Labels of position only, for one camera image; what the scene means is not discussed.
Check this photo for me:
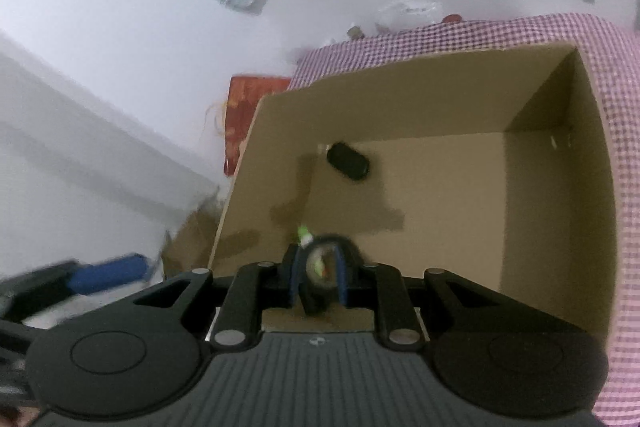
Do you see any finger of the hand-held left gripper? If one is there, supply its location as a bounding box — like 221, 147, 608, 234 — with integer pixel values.
0, 253, 149, 323

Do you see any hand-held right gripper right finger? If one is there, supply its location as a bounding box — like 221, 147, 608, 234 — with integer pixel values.
334, 242, 501, 350

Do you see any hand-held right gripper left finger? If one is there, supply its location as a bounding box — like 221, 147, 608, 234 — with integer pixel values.
132, 244, 307, 350

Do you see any black tape roll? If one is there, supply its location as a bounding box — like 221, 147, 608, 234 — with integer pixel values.
299, 233, 362, 314

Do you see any black oval case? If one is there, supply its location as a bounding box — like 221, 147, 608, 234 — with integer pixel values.
326, 142, 372, 182

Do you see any brown cardboard box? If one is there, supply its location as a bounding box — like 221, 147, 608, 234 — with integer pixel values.
207, 42, 618, 343

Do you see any red gift bag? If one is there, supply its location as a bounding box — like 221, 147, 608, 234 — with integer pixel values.
222, 76, 293, 178

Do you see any purple checked tablecloth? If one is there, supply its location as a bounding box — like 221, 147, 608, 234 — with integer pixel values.
287, 13, 640, 427

